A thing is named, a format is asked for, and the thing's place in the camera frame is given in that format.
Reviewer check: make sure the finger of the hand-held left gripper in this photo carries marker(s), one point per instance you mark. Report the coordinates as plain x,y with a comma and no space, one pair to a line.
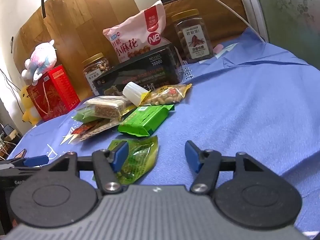
37,160

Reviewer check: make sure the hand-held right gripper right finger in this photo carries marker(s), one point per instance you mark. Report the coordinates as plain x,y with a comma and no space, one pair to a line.
193,156

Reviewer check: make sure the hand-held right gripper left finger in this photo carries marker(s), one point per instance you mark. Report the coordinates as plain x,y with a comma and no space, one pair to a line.
120,155

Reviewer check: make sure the clear green snack packet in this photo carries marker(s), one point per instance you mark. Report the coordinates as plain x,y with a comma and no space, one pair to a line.
140,155

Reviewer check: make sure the brown snack packet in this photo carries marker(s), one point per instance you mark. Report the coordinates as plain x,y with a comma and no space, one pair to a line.
100,130

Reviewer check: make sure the red orange packet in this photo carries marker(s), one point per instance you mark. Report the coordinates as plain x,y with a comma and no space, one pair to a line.
85,129

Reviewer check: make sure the clear cereal bar packet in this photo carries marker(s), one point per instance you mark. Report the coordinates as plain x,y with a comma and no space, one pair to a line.
107,107

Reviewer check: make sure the light green packet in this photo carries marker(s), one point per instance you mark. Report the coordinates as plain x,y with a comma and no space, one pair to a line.
82,116

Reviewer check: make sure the white plastic container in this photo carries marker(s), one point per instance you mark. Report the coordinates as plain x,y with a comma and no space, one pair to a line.
133,92

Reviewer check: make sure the yellow peanut packet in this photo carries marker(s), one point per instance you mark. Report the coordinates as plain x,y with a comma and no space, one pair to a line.
165,95

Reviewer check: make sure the black printed box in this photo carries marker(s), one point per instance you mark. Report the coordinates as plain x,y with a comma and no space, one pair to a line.
140,72

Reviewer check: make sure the cluttered side table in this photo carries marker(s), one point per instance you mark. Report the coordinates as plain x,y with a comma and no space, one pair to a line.
11,135

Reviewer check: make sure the yellow plush toy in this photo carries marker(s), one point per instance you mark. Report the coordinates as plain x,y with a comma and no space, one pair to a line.
28,105

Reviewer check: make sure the blue bedsheet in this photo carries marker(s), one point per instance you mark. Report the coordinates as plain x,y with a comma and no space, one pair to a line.
237,105

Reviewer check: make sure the red gift box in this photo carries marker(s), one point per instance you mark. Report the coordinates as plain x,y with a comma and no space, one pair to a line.
55,92

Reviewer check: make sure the nut jar with white label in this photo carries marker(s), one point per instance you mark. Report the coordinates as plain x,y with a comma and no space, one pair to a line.
96,66

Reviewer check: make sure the pink white plush toy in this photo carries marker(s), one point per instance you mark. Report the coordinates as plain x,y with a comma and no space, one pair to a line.
42,57

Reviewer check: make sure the nut jar with dark label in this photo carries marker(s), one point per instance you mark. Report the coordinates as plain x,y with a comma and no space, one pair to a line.
192,37

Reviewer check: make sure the pink snack bag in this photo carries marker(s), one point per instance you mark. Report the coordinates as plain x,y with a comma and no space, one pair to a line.
140,30

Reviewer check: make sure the wooden board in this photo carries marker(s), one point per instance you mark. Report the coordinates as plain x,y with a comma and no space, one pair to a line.
82,17

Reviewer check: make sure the green patterned window pane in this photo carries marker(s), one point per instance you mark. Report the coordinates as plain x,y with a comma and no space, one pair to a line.
287,17

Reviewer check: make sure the white window frame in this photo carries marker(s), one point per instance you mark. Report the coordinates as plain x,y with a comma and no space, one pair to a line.
252,5

